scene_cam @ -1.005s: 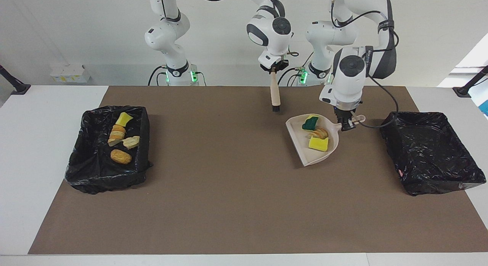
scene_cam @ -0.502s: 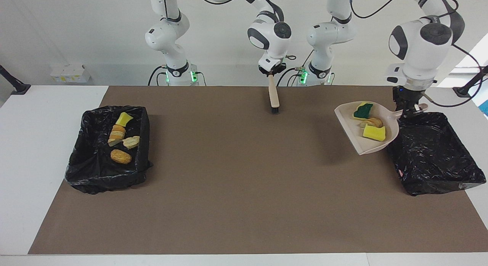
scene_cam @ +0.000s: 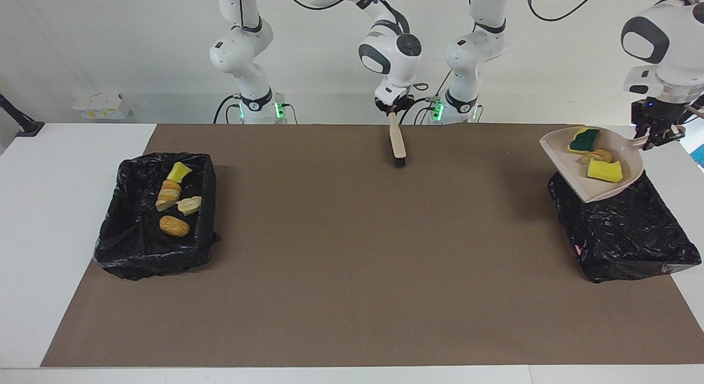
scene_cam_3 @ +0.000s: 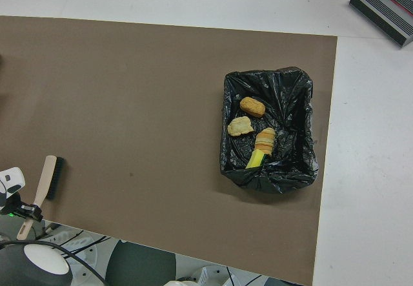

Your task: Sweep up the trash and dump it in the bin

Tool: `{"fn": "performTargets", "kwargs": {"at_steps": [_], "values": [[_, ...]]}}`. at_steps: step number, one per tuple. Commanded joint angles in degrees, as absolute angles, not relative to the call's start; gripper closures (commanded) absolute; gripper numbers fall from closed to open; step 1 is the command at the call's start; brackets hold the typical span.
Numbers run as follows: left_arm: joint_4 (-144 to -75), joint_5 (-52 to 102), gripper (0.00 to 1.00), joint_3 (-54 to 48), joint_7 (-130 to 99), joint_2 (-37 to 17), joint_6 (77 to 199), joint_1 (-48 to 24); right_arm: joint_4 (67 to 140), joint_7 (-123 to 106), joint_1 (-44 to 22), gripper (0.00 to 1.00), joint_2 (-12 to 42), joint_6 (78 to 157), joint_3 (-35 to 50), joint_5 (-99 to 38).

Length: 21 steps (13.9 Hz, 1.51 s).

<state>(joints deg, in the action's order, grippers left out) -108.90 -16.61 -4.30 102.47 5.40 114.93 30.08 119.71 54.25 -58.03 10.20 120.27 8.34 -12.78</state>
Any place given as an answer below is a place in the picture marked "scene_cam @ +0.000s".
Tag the brown bread roll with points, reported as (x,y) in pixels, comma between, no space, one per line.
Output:
(175,226)

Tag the twisted orange croissant piece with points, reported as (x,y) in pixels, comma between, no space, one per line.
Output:
(602,154)

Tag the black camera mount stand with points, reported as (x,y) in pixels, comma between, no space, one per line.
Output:
(27,128)

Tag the yellow sponge wedge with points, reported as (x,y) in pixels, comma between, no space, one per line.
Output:
(179,171)

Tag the beige hand brush black bristles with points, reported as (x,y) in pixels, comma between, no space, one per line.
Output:
(397,142)

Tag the blue object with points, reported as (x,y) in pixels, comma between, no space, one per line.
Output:
(700,155)

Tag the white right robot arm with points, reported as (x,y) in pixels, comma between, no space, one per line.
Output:
(393,48)

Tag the short striped pastry piece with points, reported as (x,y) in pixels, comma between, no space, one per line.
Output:
(190,204)

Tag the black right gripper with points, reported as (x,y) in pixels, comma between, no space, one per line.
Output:
(393,103)

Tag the notched yellow sponge piece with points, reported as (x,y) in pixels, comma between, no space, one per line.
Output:
(605,171)

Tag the white wall socket box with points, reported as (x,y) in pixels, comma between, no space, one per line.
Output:
(102,106)

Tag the black bag bin pink tag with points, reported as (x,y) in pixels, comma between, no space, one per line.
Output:
(627,235)

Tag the long striped pastry piece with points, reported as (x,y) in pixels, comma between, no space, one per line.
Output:
(169,195)

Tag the beige plastic dustpan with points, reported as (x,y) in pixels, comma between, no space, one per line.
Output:
(599,188)

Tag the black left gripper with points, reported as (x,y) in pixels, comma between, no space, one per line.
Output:
(660,113)

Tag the black bag lined bin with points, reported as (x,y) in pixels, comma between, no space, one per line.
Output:
(126,246)

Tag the green and yellow sponge piece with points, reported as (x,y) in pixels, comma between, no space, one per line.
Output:
(584,141)

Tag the brown table mat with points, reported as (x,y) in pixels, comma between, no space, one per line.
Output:
(352,318)

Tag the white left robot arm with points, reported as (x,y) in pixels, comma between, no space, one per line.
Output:
(660,48)

